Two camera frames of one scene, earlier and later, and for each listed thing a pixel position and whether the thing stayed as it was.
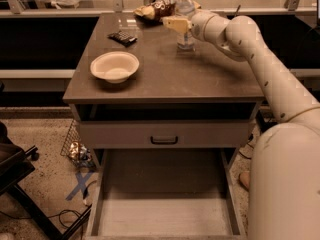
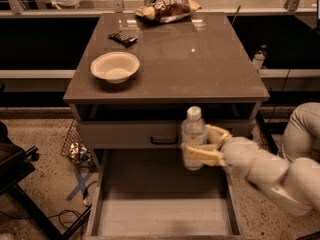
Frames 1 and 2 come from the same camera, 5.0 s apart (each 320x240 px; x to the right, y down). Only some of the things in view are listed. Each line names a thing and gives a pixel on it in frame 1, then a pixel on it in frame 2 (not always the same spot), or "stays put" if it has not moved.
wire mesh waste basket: x=74 y=149 stays put
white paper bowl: x=115 y=66 stays put
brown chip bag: x=156 y=11 stays put
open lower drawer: x=165 y=194 stays put
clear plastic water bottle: x=184 y=7 to x=193 y=133
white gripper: x=199 y=26 to x=239 y=156
